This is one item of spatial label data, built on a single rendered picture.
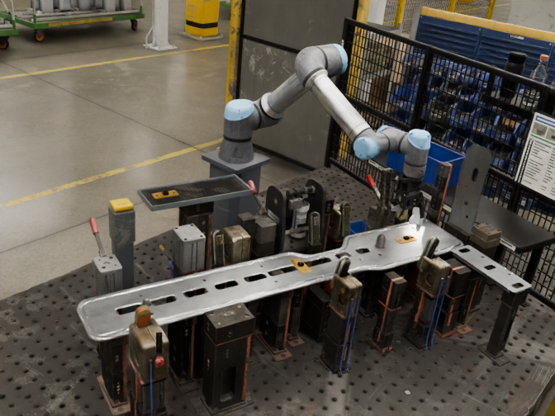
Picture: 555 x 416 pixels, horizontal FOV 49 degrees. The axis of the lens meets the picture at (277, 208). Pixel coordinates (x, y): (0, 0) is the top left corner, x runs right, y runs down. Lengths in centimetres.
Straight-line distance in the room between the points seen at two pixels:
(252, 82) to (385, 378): 347
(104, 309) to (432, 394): 106
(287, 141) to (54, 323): 316
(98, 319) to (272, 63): 350
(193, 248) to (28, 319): 68
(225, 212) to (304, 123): 241
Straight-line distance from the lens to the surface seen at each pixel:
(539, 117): 251
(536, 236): 248
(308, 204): 217
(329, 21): 455
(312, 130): 481
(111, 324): 173
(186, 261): 191
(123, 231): 200
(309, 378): 203
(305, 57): 215
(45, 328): 224
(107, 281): 185
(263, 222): 207
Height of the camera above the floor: 207
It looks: 27 degrees down
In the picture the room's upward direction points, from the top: 6 degrees clockwise
